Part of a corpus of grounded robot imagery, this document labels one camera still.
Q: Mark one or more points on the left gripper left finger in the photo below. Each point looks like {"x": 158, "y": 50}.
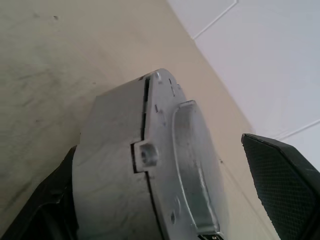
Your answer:
{"x": 45, "y": 215}

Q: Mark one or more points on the motor stator housing copper coils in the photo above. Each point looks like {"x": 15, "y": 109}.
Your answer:
{"x": 112, "y": 150}

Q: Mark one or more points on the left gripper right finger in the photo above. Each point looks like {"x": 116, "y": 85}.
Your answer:
{"x": 287, "y": 190}

